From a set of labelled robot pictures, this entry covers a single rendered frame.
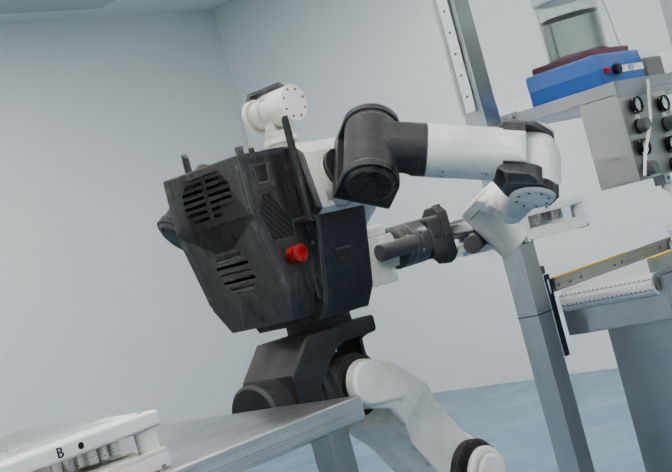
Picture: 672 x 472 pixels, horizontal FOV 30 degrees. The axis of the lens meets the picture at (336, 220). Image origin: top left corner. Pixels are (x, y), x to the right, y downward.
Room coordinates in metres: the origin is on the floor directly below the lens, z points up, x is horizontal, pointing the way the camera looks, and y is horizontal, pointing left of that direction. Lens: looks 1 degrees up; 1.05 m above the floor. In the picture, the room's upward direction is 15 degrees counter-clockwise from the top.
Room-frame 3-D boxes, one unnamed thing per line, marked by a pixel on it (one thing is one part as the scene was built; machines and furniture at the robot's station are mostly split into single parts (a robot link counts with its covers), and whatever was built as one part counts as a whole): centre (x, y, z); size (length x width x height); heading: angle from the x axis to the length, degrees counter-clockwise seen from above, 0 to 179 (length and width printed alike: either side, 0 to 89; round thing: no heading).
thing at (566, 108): (3.14, -0.75, 1.23); 0.62 x 0.38 x 0.04; 136
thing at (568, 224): (2.72, -0.36, 0.98); 0.24 x 0.24 x 0.02; 47
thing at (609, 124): (2.90, -0.71, 1.12); 0.22 x 0.11 x 0.20; 136
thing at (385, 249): (2.53, -0.08, 1.01); 0.11 x 0.11 x 0.11; 39
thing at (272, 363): (2.19, 0.12, 0.84); 0.28 x 0.13 x 0.18; 138
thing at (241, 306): (2.21, 0.10, 1.11); 0.34 x 0.30 x 0.36; 48
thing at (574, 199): (2.72, -0.36, 1.02); 0.25 x 0.24 x 0.02; 47
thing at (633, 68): (2.97, -0.66, 1.30); 0.21 x 0.20 x 0.09; 46
